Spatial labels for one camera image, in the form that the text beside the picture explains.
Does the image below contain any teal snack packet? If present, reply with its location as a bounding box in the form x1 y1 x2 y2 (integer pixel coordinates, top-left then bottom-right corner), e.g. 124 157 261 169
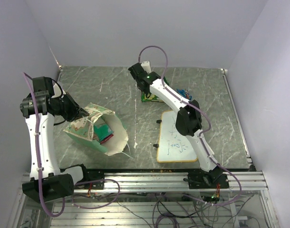
94 117 113 142

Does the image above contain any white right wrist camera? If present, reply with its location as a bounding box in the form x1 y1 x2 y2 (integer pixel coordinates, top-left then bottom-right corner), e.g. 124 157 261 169
141 61 152 74

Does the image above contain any pink fruit candy bag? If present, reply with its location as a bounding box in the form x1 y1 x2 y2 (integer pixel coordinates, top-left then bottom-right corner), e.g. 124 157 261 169
100 134 114 144

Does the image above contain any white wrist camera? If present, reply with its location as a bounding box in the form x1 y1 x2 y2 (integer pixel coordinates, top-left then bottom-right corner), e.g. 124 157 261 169
52 84 65 98
141 61 152 74

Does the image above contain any blue M&M's packet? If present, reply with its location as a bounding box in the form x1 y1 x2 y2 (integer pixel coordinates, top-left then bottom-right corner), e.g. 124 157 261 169
177 89 192 101

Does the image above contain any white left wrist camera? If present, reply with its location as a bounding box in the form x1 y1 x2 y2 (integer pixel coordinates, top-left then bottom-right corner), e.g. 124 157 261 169
52 84 65 98

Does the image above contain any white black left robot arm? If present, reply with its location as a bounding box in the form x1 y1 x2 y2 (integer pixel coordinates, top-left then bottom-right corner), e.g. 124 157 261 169
20 76 90 203

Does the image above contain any yellow framed whiteboard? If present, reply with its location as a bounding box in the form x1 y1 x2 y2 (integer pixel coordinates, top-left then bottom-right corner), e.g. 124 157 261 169
157 111 197 163

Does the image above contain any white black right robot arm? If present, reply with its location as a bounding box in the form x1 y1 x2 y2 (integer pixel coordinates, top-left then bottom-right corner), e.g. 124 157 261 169
128 63 223 188

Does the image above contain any green white paper bag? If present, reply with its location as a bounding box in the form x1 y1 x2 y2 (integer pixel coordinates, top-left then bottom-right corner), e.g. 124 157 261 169
64 103 129 156

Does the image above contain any aluminium mounting rail frame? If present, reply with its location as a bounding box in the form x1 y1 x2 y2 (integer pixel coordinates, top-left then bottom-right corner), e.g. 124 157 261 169
8 170 280 228

